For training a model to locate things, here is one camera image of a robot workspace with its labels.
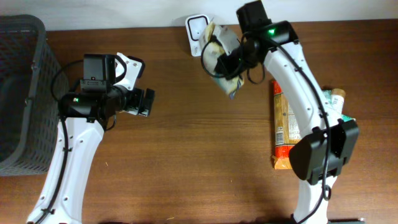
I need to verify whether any white tube with cork cap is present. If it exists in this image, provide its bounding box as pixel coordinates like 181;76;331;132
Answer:
331;88;346;115

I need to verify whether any white blue snack bag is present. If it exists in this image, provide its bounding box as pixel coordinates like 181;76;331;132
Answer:
199;22;244;99

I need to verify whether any small teal white tissue pack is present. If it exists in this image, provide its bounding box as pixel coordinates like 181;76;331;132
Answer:
341;114;356;122

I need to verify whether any grey plastic mesh basket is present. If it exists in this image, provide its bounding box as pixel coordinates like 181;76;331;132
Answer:
1;15;69;176

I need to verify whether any white barcode scanner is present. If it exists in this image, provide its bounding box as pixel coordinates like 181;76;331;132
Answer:
185;14;210;57

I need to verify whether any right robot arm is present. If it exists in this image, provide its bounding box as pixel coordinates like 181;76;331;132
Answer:
203;1;359;223

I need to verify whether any orange spaghetti packet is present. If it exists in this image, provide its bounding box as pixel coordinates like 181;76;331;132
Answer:
272;80;301;170

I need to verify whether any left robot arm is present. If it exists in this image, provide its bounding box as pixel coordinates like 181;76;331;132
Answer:
26;53;155;223

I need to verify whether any teal wipes packet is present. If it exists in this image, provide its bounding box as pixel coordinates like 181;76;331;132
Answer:
322;90;331;104

